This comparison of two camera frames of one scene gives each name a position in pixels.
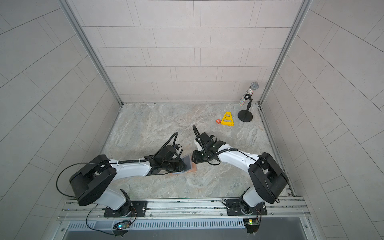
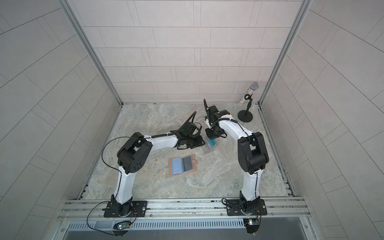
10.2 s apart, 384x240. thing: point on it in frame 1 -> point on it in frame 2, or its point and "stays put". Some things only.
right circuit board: [252, 225] stays put
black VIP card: [186, 160] stays put
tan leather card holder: [193, 165] stays put
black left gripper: [180, 167] -> [198, 143]
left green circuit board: [122, 225] stays put
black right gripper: [196, 157] -> [211, 135]
